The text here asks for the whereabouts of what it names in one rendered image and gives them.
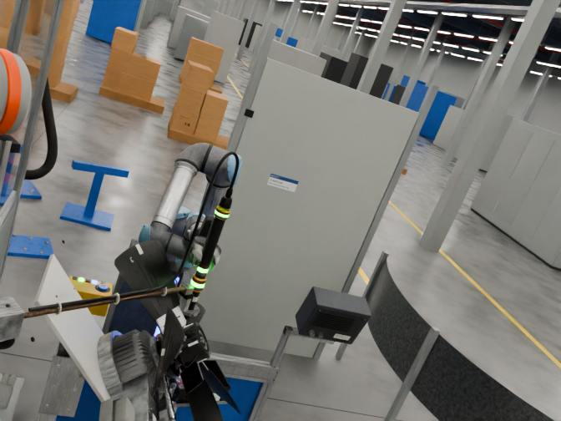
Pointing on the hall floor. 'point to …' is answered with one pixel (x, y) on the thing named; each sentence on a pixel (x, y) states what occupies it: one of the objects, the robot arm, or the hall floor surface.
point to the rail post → (260, 402)
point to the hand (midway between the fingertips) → (208, 258)
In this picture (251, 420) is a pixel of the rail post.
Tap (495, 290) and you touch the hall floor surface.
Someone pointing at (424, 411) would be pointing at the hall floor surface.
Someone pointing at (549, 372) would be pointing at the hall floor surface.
